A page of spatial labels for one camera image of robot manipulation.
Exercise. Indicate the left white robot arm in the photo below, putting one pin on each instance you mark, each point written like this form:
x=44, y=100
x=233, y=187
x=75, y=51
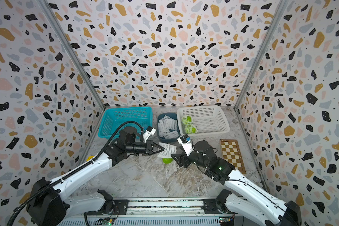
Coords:
x=51, y=201

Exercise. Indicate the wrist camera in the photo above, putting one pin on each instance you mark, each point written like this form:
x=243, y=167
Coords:
x=186, y=143
x=150, y=131

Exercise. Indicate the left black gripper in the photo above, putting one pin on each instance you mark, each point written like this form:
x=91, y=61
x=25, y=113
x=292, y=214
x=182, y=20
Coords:
x=149, y=148

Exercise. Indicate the wooden chessboard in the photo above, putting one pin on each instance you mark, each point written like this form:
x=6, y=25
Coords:
x=231, y=153

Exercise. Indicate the white foam net sleeve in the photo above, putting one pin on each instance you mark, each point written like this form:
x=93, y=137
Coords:
x=189, y=129
x=185, y=121
x=168, y=150

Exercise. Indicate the dark teal small bin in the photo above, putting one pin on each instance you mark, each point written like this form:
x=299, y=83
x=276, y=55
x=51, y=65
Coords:
x=165, y=139

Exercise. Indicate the pile of white foam nets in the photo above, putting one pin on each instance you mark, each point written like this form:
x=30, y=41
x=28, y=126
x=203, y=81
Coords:
x=168, y=127

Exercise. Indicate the white plastic basket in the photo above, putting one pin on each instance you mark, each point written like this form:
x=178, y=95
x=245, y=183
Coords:
x=210, y=121

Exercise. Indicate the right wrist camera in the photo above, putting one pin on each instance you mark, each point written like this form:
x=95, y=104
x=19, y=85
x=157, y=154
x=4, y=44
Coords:
x=186, y=143

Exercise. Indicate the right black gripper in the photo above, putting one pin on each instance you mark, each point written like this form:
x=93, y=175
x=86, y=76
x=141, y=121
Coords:
x=182, y=157

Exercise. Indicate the teal plastic basket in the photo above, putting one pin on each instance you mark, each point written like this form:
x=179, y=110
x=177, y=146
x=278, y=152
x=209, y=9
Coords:
x=114, y=117

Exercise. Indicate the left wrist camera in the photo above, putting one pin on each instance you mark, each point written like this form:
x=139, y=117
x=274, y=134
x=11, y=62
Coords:
x=150, y=131

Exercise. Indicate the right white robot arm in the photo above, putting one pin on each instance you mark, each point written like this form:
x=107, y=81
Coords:
x=240, y=195

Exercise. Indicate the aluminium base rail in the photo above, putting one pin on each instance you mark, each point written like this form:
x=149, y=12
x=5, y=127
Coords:
x=201, y=211

